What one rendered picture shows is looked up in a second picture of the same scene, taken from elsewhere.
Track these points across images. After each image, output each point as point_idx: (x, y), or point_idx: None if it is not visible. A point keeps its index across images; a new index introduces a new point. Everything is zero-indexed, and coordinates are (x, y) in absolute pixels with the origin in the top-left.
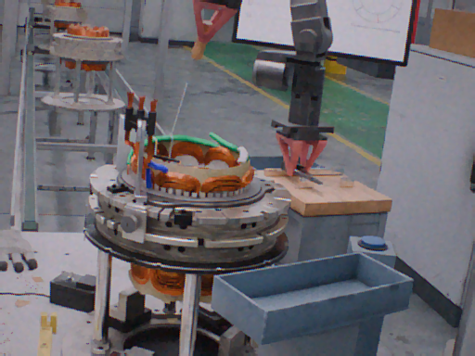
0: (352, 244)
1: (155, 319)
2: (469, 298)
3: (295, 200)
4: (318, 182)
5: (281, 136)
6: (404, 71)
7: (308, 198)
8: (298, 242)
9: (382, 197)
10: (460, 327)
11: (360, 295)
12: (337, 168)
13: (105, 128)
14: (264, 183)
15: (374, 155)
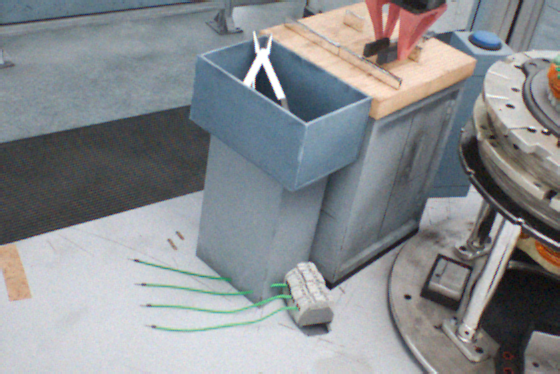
0: (499, 54)
1: (490, 352)
2: (544, 10)
3: (462, 69)
4: (436, 33)
5: (428, 13)
6: None
7: (455, 57)
8: (454, 111)
9: (362, 7)
10: (533, 37)
11: None
12: (297, 20)
13: None
14: (541, 62)
15: None
